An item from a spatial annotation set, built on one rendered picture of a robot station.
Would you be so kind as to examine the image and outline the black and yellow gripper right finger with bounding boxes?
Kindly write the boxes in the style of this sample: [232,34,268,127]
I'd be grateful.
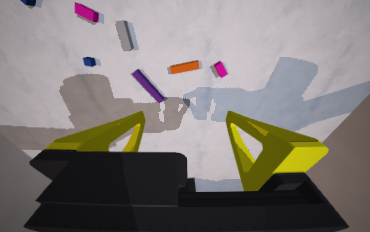
[226,111,329,191]

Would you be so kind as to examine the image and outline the orange rod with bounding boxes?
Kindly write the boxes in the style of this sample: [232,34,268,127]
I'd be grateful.
[171,60,199,74]

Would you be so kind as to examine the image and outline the purple rod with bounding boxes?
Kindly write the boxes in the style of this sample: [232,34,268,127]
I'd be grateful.
[132,69,164,103]

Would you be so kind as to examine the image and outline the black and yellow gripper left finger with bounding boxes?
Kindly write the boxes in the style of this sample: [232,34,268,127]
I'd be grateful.
[44,111,145,152]

